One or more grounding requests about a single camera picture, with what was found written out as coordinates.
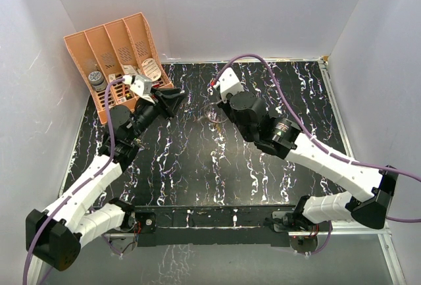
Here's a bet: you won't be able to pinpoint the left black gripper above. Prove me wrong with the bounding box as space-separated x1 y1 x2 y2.
128 88 187 142

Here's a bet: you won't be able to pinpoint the large silver keyring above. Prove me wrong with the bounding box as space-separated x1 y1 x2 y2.
202 102 228 124

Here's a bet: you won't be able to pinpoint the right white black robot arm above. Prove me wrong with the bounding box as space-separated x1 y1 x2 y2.
216 91 397 230

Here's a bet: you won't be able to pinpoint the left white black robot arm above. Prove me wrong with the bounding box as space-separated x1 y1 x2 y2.
25 88 186 271

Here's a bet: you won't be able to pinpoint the white oval packet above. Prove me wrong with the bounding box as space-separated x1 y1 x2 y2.
141 58 162 82

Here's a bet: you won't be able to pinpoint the white paper packets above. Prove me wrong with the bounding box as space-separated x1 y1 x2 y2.
122 65 137 76

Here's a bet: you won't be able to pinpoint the small white card box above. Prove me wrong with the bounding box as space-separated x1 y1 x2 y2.
108 73 121 82

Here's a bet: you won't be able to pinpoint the peach plastic desk organizer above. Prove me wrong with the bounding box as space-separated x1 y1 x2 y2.
64 13 174 124

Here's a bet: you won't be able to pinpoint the grey round tin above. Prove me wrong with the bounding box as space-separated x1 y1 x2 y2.
87 70 107 92

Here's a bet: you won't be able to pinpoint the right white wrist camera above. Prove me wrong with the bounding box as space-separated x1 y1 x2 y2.
213 67 244 103

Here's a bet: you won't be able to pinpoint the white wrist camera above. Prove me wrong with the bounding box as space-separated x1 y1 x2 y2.
213 67 244 103
123 74 153 99

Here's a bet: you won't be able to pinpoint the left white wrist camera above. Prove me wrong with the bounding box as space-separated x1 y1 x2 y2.
123 74 153 99

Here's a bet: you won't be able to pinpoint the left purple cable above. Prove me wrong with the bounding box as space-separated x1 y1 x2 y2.
22 76 132 285

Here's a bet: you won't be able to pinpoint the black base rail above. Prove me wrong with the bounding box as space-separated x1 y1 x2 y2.
135 205 293 247

